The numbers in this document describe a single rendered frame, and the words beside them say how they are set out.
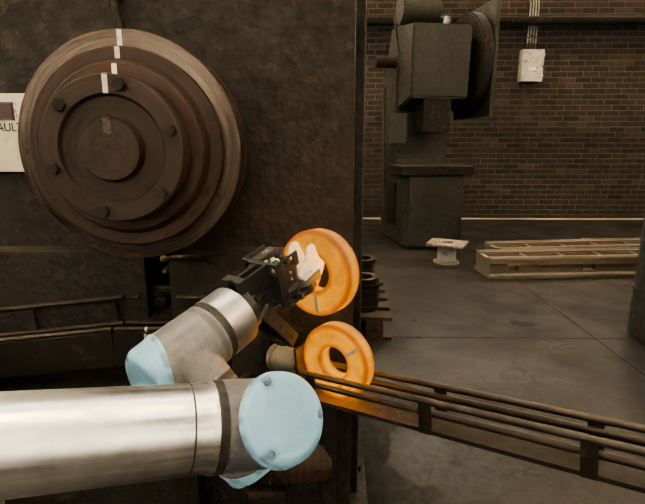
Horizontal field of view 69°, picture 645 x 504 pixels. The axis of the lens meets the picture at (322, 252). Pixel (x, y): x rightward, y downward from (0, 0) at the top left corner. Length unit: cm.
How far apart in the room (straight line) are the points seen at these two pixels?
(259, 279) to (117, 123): 45
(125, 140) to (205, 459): 67
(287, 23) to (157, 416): 94
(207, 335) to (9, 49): 96
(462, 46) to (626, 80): 349
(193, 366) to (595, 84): 773
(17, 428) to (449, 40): 510
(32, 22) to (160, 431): 109
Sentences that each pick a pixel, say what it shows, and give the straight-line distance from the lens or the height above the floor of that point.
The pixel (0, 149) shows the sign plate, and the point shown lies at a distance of 139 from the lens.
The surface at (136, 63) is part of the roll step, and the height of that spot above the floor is 128.
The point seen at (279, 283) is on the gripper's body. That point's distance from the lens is 71.
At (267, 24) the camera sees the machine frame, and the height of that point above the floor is 139.
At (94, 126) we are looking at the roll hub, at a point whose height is 116.
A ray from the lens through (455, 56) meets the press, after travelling 531.
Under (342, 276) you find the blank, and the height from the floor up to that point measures 91.
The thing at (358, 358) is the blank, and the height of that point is 73.
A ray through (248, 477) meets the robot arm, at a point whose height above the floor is 74.
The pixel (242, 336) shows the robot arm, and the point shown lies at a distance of 66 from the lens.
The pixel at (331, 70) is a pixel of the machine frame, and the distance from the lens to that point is 117.
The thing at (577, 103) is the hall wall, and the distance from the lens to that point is 795.
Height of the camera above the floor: 113
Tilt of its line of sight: 13 degrees down
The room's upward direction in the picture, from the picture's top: straight up
